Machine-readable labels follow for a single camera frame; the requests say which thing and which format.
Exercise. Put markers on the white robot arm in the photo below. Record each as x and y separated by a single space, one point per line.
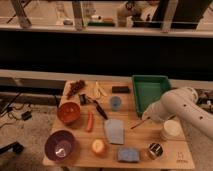
181 102

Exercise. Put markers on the small blue cup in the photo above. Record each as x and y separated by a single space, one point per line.
115 103

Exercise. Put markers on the white paper cup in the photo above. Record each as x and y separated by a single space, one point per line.
171 129

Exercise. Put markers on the banana peel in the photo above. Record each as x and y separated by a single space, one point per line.
99 91

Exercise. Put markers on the black binder clip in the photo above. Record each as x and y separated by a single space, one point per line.
83 99

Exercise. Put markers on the bunch of dark grapes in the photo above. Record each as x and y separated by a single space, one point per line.
75 87

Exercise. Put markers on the orange carrot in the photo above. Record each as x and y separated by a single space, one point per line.
90 122

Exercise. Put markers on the green plastic tray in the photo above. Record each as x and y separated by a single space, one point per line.
148 89

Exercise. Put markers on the blue folded cloth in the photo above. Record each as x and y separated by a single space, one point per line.
114 131

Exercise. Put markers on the orange bowl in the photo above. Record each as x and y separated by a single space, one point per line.
68 113

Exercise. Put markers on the blue sponge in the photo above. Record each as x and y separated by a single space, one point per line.
128 155

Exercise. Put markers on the purple bowl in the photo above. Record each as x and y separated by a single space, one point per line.
60 145

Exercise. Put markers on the metal can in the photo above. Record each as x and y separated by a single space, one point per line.
155 150

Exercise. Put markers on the black power adapter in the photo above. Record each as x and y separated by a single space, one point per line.
26 115

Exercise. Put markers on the black handled knife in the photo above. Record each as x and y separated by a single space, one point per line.
98 108

